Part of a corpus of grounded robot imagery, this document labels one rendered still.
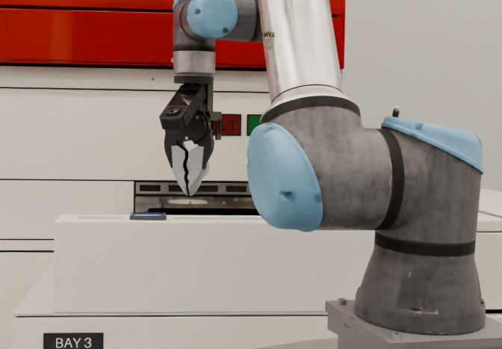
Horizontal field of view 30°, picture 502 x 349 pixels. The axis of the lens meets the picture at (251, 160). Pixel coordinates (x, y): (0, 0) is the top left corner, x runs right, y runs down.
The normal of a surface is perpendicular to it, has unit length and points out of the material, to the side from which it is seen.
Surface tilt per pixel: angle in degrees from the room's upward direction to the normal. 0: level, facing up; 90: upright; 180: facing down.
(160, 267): 90
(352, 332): 90
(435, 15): 90
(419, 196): 103
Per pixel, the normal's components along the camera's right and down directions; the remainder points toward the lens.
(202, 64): 0.43, 0.04
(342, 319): -0.95, -0.02
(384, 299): -0.65, -0.26
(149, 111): 0.10, 0.05
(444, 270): 0.21, -0.18
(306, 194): 0.22, 0.32
